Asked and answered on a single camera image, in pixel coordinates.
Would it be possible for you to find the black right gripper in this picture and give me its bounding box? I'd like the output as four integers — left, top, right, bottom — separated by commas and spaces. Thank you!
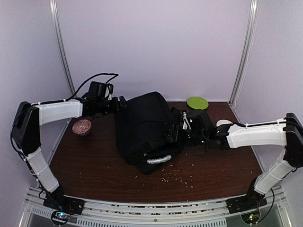
162, 125, 207, 147

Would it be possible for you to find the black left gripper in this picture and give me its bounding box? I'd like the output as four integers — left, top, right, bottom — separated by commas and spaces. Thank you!
96, 96, 129, 116

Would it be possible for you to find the black student backpack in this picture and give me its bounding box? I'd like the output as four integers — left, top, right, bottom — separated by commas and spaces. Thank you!
114, 92, 185, 175

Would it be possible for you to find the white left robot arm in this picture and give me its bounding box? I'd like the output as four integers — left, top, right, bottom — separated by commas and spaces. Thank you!
10, 81, 126, 210

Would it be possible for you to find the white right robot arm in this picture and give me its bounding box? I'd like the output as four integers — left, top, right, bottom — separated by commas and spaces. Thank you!
165, 111, 303, 209

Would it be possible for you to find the white bowl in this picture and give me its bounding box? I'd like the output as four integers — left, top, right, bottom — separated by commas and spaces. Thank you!
216, 119, 233, 127

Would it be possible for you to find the green plate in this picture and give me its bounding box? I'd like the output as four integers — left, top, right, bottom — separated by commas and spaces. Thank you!
187, 96, 209, 110

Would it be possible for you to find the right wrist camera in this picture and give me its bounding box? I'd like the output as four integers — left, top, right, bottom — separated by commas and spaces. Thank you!
182, 111, 191, 130

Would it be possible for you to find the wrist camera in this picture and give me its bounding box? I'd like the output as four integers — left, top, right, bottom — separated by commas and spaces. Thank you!
182, 111, 191, 130
105, 83, 114, 101

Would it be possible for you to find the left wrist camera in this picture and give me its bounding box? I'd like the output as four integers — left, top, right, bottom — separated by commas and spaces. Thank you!
105, 83, 114, 101

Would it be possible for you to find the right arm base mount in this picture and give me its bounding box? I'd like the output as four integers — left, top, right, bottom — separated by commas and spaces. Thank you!
226, 195, 267, 214

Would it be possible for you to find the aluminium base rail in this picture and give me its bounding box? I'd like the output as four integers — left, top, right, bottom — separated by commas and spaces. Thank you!
23, 185, 285, 227

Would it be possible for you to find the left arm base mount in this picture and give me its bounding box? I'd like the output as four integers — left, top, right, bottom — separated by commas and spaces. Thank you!
43, 196, 85, 215

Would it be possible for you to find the left aluminium frame post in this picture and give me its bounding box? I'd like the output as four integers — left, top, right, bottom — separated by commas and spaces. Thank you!
49, 0, 76, 94

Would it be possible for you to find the aluminium frame post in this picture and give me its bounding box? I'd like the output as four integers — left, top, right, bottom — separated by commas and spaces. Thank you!
229, 0, 259, 107
49, 0, 76, 94

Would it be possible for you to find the right aluminium frame post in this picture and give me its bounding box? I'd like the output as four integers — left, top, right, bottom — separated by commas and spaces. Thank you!
229, 0, 259, 107

